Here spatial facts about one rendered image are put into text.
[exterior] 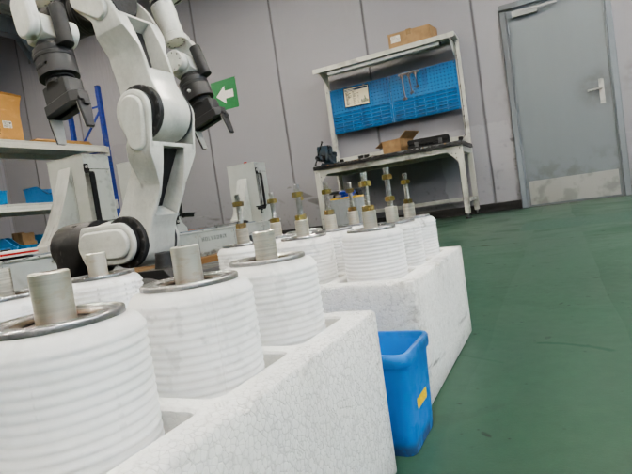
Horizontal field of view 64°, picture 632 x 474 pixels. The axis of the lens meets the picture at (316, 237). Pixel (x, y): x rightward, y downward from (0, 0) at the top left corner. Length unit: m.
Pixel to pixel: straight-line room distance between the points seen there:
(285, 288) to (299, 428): 0.13
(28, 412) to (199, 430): 0.09
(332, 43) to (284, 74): 0.73
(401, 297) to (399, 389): 0.16
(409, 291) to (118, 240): 0.93
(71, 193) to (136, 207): 1.81
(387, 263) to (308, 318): 0.30
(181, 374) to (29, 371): 0.12
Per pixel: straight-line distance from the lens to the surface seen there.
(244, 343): 0.39
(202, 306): 0.37
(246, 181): 4.65
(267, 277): 0.46
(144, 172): 1.41
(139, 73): 1.46
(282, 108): 6.74
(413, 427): 0.63
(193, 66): 1.68
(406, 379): 0.61
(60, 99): 1.31
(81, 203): 3.24
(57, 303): 0.32
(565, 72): 5.94
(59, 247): 1.67
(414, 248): 0.87
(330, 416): 0.45
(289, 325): 0.47
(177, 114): 1.43
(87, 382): 0.29
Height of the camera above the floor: 0.29
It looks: 3 degrees down
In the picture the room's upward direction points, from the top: 8 degrees counter-clockwise
